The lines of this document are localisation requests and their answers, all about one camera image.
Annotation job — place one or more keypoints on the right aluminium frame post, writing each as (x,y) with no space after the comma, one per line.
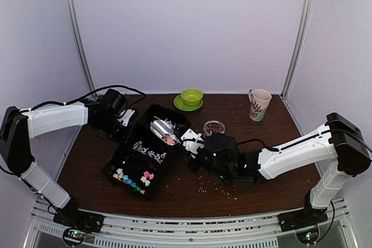
(306,13)

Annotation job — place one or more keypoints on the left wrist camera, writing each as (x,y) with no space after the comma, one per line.
(128,116)

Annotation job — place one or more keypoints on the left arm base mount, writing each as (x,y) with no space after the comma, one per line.
(79,223)

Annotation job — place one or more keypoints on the coral pattern ceramic mug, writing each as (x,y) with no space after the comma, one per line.
(259,101)

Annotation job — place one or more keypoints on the aluminium frame post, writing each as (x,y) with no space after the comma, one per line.
(79,45)
(306,13)

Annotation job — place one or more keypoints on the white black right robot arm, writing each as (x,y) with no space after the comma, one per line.
(338,140)

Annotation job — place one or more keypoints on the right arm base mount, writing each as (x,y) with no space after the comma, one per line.
(305,223)

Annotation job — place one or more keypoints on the clear plastic jar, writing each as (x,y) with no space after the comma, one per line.
(213,126)

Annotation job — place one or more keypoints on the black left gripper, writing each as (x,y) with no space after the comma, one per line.
(125,137)

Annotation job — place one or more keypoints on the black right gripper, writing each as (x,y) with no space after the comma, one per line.
(194,167)

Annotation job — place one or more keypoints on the silver metal scoop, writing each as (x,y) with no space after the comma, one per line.
(164,131)

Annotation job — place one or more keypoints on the left aluminium frame post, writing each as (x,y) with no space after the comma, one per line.
(79,45)

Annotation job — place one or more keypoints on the green saucer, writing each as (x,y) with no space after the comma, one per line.
(179,103)

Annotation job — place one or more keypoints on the front aluminium rail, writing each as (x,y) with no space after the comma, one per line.
(260,230)

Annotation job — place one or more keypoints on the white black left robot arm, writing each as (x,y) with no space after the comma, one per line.
(108,113)

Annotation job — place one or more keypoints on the black three-compartment candy tray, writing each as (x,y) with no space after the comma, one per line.
(140,162)

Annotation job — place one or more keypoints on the green bowl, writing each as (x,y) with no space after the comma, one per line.
(191,97)

